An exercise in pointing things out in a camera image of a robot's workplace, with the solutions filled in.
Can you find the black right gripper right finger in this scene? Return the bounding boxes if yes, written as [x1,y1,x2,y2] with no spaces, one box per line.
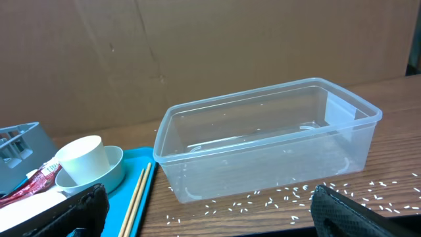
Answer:
[310,185,420,237]

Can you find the white napkin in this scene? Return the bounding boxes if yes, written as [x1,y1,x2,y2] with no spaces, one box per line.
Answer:
[26,169,37,179]

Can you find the teal plastic tray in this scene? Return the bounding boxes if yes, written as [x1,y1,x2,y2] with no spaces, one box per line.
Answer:
[0,147,159,237]

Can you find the wooden chopstick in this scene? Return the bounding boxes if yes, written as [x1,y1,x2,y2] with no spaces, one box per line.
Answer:
[118,169,145,237]
[123,163,152,237]

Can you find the grey dishwasher rack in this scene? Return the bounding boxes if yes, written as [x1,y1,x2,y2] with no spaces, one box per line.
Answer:
[1,122,58,195]

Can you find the large white plate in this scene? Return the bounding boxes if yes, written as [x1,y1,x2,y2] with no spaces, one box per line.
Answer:
[0,191,66,232]

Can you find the clear plastic bin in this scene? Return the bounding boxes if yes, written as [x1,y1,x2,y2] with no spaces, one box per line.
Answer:
[153,78,382,203]

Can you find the grey-green bowl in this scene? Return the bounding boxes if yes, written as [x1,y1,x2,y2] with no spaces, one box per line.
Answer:
[55,145,125,196]

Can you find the white paper cup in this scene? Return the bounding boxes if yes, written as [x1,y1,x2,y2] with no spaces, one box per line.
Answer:
[55,135,111,185]

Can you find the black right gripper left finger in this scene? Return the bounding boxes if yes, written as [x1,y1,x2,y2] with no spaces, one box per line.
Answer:
[1,184,110,237]

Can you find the red snack wrapper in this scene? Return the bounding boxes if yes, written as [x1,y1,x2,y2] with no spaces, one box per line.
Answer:
[1,163,62,208]

